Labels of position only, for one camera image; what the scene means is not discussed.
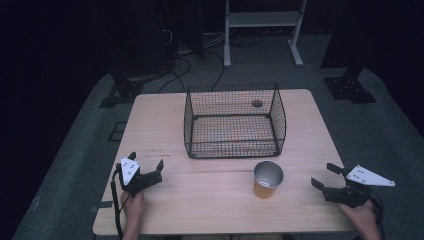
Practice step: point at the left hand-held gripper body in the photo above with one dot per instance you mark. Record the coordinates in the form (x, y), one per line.
(133, 178)

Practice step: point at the person's left hand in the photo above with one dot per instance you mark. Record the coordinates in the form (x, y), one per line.
(132, 203)

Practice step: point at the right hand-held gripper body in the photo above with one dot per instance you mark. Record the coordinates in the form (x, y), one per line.
(356, 186)

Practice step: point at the person's right hand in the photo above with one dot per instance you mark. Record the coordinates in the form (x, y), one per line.
(360, 218)

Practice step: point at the black stand base plate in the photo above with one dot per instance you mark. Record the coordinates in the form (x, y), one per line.
(121, 94)
(349, 89)

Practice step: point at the white metal stand frame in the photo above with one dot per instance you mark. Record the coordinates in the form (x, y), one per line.
(263, 23)

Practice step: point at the orange paper cup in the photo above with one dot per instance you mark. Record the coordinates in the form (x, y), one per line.
(268, 179)

